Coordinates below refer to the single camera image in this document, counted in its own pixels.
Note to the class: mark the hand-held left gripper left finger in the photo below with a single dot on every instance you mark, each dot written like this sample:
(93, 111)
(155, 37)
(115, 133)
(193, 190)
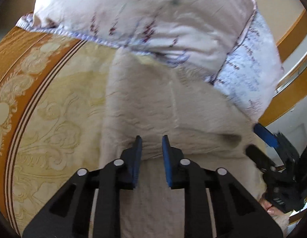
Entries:
(135, 163)

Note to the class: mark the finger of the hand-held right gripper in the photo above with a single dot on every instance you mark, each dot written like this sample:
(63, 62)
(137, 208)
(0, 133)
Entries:
(266, 133)
(258, 156)

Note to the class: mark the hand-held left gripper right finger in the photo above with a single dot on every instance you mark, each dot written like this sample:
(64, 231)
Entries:
(167, 163)

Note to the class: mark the person's right hand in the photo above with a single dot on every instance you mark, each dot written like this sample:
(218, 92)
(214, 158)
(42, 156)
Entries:
(268, 207)

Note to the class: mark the blue lavender print pillow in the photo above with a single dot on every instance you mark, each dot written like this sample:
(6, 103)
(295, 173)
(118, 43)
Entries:
(252, 67)

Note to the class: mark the yellow patterned bedspread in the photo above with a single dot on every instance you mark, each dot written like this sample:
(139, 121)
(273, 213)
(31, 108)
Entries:
(56, 104)

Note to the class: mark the wooden headboard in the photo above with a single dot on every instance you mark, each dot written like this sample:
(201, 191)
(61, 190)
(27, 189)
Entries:
(292, 27)

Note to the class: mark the pink floral pillow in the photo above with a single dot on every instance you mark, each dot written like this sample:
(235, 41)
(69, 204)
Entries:
(143, 12)

